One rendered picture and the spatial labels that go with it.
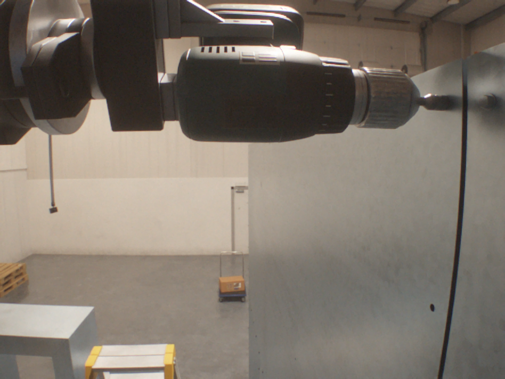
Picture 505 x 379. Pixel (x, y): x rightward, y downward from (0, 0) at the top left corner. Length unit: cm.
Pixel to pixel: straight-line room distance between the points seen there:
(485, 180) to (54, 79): 30
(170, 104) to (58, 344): 322
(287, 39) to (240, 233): 1043
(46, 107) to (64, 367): 335
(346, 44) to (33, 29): 1143
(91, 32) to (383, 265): 36
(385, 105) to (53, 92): 23
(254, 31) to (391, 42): 1202
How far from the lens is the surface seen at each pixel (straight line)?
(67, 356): 349
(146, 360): 151
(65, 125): 35
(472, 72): 27
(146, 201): 1082
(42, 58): 28
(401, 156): 34
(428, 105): 27
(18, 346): 366
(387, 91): 24
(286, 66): 21
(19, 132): 40
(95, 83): 32
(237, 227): 1069
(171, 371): 148
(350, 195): 46
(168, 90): 33
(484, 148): 25
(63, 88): 28
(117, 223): 1118
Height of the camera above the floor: 313
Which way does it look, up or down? 6 degrees down
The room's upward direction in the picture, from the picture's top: straight up
